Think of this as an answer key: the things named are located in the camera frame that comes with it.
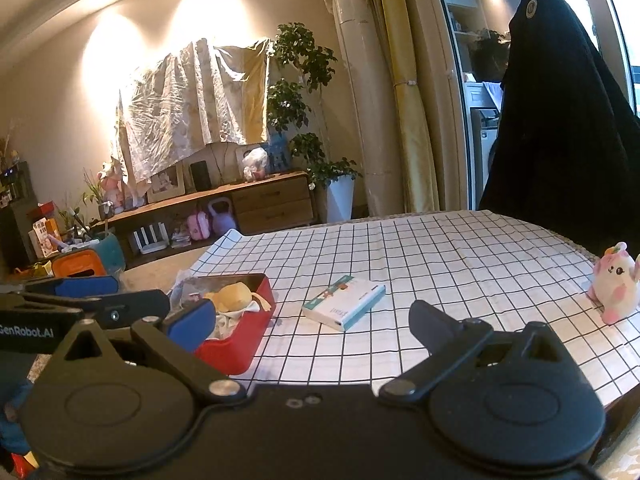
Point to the teal bin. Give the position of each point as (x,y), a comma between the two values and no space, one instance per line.
(112,255)

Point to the pink plastic bag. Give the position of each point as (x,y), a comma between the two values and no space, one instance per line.
(255,164)

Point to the yellow curtain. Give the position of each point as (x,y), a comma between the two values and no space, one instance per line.
(410,110)

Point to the purple kettlebell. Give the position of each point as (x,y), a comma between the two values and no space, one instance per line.
(221,220)

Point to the window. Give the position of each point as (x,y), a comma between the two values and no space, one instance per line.
(630,60)

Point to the washing machine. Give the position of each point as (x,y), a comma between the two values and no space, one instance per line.
(485,150)

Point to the pink plush doll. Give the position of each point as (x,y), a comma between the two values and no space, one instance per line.
(111,187)

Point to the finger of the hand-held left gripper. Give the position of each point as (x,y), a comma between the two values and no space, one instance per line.
(85,286)
(135,307)

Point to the person's left hand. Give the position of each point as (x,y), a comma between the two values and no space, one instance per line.
(12,425)

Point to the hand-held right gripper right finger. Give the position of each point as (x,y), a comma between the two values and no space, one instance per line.
(427,325)

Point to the checked tablecloth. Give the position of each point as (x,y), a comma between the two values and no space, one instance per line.
(450,270)

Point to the black draped cloth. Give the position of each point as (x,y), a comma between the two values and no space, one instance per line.
(560,110)

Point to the green potted plant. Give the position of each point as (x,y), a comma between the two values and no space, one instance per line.
(300,85)

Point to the white photo frame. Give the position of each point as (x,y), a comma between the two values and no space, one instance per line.
(166,184)

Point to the white and teal box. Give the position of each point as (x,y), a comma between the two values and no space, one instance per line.
(345,305)

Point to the white cloth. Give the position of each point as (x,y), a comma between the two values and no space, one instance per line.
(235,317)

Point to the pink toy backpack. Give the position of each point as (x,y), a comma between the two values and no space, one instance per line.
(198,226)

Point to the covered tower air conditioner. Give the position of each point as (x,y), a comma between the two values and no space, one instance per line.
(362,110)

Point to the blue gift bag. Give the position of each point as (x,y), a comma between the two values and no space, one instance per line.
(280,154)

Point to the wooden media cabinet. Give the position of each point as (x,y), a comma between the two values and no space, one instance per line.
(270,202)

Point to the black speaker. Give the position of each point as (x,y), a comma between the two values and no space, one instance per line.
(200,176)

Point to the red storage box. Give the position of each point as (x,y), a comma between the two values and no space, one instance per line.
(235,350)

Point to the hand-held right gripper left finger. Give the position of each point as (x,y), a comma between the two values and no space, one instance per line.
(192,322)

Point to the white planter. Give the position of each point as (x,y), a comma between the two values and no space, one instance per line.
(341,200)

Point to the white router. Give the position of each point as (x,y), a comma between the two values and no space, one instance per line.
(148,240)

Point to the cream draped sheet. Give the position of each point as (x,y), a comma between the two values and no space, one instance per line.
(190,105)

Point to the orange box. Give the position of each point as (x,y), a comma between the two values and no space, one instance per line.
(77,262)

